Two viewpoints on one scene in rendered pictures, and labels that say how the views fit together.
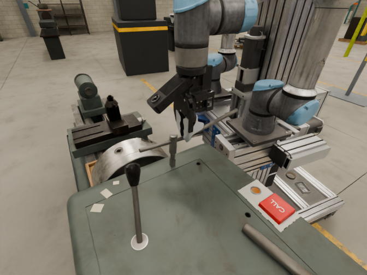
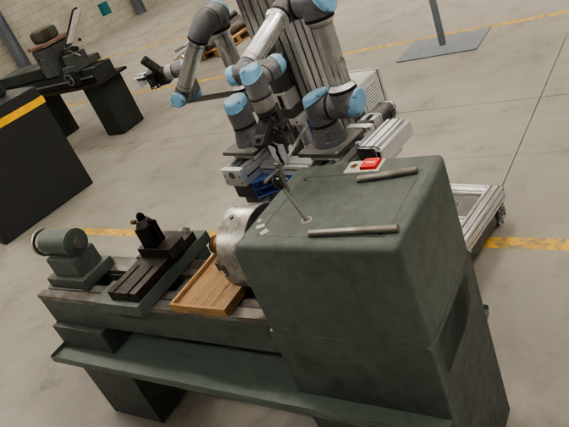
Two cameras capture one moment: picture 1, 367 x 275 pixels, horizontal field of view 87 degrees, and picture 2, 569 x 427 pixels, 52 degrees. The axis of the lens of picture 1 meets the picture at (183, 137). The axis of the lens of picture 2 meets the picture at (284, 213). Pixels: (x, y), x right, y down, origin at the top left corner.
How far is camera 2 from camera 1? 1.55 m
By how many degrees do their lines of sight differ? 17
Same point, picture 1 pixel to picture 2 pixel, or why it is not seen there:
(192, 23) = (260, 86)
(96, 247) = (285, 235)
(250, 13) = (282, 63)
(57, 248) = not seen: outside the picture
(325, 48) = (336, 50)
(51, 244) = not seen: outside the picture
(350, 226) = (533, 213)
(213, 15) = (267, 76)
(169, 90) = (263, 130)
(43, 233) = not seen: outside the picture
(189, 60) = (267, 106)
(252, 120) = (322, 135)
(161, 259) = (324, 215)
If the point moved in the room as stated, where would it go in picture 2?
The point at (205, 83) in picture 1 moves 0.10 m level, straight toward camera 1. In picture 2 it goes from (278, 115) to (290, 122)
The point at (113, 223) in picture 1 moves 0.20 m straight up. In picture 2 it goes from (283, 227) to (260, 174)
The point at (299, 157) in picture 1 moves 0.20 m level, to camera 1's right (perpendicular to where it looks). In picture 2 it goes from (386, 144) to (421, 122)
